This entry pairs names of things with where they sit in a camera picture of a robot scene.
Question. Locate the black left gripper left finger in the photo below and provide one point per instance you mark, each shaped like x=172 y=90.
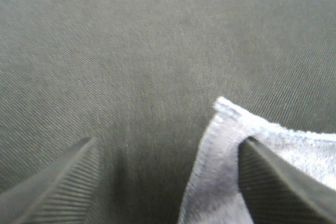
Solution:
x=62 y=192

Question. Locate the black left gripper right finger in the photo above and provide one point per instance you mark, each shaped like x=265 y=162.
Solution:
x=276 y=192

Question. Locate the grey-blue microfibre towel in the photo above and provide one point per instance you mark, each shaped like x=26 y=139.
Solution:
x=212 y=195

